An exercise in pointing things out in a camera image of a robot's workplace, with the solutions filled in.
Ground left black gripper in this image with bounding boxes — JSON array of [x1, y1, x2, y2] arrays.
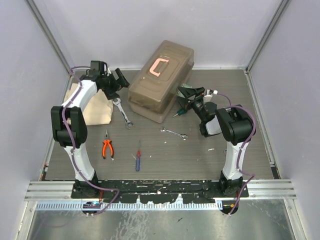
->
[[100, 68, 131, 100]]

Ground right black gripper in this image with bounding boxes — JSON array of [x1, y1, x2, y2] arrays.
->
[[175, 86, 206, 123]]

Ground brown translucent toolbox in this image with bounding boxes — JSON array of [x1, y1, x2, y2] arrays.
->
[[128, 40, 194, 123]]

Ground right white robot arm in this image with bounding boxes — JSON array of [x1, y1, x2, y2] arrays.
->
[[177, 86, 257, 197]]

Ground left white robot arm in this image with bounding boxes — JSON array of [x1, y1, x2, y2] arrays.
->
[[50, 60, 130, 198]]

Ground large silver wrench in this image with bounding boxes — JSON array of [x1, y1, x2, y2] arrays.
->
[[112, 98, 134, 130]]

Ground beige cloth bag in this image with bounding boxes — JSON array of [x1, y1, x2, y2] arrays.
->
[[62, 80, 113, 126]]

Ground small silver wrench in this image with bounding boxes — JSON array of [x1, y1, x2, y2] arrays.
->
[[160, 127, 188, 140]]

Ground green handled screwdriver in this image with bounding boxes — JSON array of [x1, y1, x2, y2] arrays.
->
[[172, 108, 188, 118]]

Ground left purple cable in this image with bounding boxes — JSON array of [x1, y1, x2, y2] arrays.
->
[[32, 65, 121, 228]]

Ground orange handled pliers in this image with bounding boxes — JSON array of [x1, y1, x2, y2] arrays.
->
[[101, 130, 115, 161]]

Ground blue handled screwdriver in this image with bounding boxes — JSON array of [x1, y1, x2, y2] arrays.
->
[[135, 140, 141, 172]]

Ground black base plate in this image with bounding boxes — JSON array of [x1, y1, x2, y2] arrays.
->
[[71, 180, 241, 204]]

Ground slotted cable duct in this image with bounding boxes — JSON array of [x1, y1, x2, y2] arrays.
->
[[35, 200, 223, 211]]

